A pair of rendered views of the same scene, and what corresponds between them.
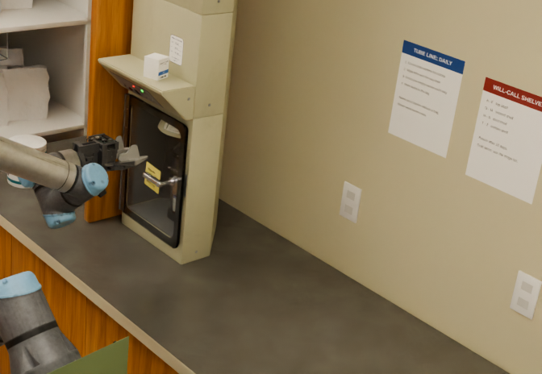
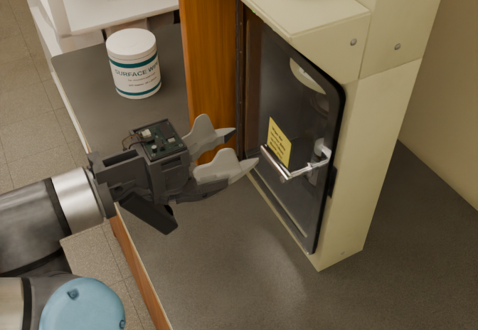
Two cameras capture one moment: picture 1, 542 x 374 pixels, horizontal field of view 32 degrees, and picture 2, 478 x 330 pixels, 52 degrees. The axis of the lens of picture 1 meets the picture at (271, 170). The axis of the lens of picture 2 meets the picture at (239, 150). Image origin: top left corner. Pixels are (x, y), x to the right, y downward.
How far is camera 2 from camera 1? 2.02 m
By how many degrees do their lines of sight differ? 26
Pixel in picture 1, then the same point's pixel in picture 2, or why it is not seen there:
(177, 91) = (326, 30)
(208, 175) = (375, 161)
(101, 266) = (198, 270)
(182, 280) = (318, 313)
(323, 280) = not seen: outside the picture
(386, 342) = not seen: outside the picture
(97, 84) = not seen: outside the picture
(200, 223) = (353, 222)
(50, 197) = not seen: hidden behind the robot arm
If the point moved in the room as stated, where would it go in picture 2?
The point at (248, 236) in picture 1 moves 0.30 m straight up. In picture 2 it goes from (420, 204) to (462, 99)
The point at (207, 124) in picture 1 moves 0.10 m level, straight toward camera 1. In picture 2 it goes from (387, 83) to (387, 131)
